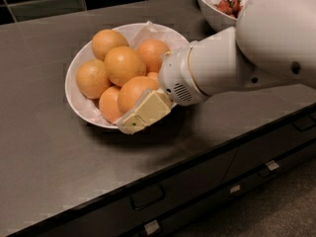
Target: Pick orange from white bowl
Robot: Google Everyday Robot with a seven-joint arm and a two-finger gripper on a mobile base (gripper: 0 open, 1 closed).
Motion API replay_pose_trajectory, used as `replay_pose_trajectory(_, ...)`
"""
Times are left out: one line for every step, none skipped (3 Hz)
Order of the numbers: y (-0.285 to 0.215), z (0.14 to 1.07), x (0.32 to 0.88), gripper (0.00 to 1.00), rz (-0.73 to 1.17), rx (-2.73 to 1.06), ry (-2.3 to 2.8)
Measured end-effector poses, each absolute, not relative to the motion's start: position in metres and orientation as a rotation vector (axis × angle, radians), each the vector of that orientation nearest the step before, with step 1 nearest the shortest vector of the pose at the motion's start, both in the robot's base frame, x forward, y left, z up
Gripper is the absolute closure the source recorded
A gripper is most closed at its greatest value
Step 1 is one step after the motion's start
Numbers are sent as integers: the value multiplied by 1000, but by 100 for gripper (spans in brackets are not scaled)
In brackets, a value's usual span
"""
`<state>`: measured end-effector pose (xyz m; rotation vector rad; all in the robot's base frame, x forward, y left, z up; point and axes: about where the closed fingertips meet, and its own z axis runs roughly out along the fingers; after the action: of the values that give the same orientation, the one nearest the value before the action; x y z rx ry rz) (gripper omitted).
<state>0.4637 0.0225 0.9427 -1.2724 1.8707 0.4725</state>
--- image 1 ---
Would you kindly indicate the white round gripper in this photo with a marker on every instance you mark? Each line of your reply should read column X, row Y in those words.
column 175, row 72

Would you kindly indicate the large white oval bowl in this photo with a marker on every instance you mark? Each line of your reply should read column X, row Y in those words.
column 75, row 93

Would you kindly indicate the front right orange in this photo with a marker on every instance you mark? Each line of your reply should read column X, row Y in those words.
column 132, row 90

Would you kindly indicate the dark right drawer front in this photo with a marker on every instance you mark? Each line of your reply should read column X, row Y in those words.
column 287, row 145

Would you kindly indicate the white bowl with strawberries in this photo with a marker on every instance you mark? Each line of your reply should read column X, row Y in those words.
column 217, row 20

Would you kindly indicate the bottom left orange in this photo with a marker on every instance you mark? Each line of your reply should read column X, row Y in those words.
column 108, row 104

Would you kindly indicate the top right orange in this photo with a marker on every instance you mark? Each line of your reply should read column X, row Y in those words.
column 151, row 51

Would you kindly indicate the small hidden right orange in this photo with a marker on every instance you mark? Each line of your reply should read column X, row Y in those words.
column 152, row 75

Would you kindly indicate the white paper liner in bowl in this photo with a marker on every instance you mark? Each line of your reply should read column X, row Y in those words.
column 148, row 35

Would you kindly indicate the dark left drawer front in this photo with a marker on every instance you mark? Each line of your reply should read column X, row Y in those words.
column 154, row 206

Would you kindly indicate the lower dark drawer front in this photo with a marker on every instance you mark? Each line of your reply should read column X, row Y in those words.
column 272, row 203

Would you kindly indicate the dark drawer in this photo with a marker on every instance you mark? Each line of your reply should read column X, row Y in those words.
column 272, row 203
column 287, row 145
column 154, row 206

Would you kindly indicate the centre orange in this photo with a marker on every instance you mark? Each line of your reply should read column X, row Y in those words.
column 122, row 64

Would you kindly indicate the top left orange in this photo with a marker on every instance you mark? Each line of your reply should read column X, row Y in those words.
column 105, row 40

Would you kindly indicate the red strawberries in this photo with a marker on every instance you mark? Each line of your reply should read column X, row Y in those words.
column 232, row 8

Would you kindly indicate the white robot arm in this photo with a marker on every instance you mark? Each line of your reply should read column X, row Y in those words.
column 272, row 44

